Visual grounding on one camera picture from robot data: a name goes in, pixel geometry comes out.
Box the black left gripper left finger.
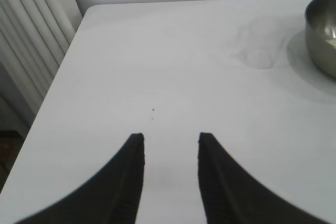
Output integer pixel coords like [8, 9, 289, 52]
[14, 132, 145, 224]

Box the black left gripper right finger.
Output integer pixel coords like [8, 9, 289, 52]
[197, 132, 329, 224]

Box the white ribbed panel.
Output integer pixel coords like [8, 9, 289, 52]
[0, 0, 82, 137]

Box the stainless steel mixing bowl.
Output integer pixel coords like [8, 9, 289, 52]
[304, 0, 336, 79]

